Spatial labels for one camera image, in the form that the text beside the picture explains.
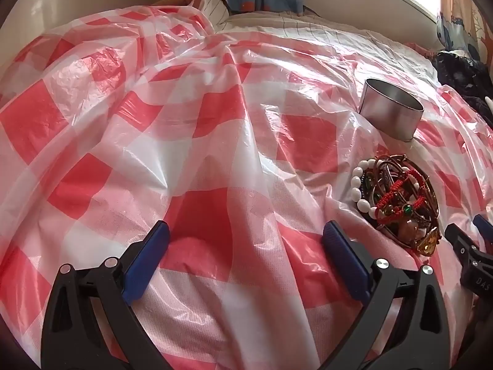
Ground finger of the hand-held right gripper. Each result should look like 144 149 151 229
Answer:
473 214 493 257
445 223 487 274

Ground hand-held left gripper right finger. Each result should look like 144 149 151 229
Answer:
323 220 451 370

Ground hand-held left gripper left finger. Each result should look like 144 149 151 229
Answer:
42 220 172 370

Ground pile of bead bracelets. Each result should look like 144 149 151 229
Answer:
350 154 440 257

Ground round silver metal tin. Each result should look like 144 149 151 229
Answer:
359 79 425 141

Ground red white checked plastic sheet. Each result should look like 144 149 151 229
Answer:
0 4 493 370

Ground dark puffy jacket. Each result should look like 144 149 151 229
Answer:
431 50 493 124

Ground pink bed cloth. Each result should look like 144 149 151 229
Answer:
406 42 438 59

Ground tree print curtain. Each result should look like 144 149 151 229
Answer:
435 0 493 52

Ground white lined bed sheet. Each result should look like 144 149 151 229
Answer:
216 11 438 85

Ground white striped pillow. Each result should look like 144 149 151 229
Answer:
189 0 234 33

